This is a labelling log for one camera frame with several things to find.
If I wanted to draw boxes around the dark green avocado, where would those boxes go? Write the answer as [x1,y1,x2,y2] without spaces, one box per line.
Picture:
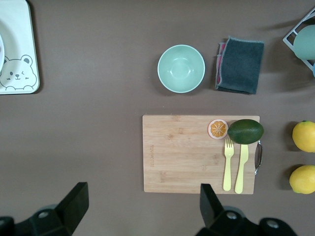
[227,119,265,145]

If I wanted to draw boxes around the pink folded cloth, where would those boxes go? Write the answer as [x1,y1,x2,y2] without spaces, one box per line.
[216,42,228,83]

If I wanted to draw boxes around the sage green cup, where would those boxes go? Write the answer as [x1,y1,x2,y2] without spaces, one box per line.
[292,24,315,61]

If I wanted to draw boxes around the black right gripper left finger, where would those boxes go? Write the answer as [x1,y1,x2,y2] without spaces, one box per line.
[17,181,90,236]

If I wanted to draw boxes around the wooden cutting board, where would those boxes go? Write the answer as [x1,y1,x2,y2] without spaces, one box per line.
[142,115,263,195]

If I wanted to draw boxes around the white round plate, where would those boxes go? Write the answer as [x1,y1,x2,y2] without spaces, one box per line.
[0,31,5,73]

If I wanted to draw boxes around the cream tray with bear print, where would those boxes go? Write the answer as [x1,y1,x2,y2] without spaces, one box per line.
[0,0,40,95]

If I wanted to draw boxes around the white wire rack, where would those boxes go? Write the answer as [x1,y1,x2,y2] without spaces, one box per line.
[282,6,315,72]

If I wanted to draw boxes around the orange fruit slice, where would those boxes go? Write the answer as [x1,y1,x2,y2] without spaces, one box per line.
[208,118,229,140]

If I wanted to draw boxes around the mint green bowl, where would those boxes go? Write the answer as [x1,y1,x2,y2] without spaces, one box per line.
[157,44,206,94]

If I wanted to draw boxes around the yellow lemon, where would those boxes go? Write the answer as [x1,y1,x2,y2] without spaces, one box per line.
[292,120,315,153]
[289,165,315,195]

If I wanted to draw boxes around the pale yellow plastic knife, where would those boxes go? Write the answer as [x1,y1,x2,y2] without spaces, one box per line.
[234,144,249,195]

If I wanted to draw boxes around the pale yellow plastic fork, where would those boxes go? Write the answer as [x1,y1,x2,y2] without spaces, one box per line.
[223,138,235,192]

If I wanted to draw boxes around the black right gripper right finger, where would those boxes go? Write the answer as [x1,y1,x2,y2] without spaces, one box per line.
[198,183,250,236]

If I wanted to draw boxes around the dark grey folded cloth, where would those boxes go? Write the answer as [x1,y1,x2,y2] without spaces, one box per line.
[215,36,265,95]

